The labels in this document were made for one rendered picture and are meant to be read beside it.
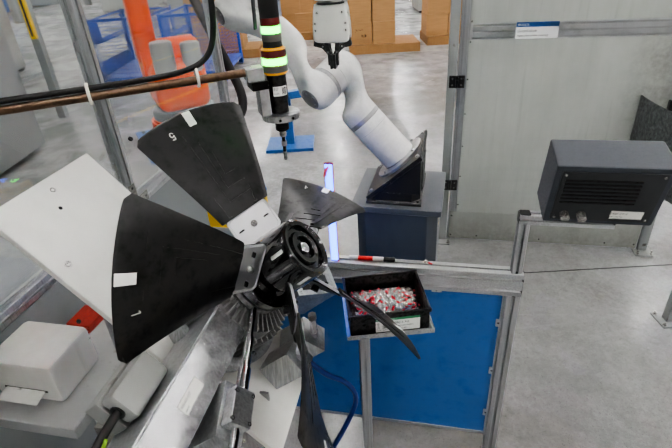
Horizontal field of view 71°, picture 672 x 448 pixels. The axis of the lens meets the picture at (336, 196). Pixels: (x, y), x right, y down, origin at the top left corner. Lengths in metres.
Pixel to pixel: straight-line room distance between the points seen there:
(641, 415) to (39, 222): 2.19
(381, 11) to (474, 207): 5.89
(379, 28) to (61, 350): 7.74
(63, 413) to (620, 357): 2.19
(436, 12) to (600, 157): 7.87
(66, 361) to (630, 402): 2.06
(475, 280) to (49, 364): 1.09
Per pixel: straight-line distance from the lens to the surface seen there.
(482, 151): 2.82
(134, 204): 0.70
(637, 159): 1.30
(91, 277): 0.96
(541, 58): 2.70
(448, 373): 1.75
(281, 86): 0.85
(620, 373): 2.51
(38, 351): 1.27
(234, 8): 1.61
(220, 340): 0.89
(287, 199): 1.13
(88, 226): 1.01
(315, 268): 0.88
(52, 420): 1.26
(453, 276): 1.44
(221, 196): 0.93
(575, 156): 1.26
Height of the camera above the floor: 1.72
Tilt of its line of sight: 28 degrees down
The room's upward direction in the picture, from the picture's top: 4 degrees counter-clockwise
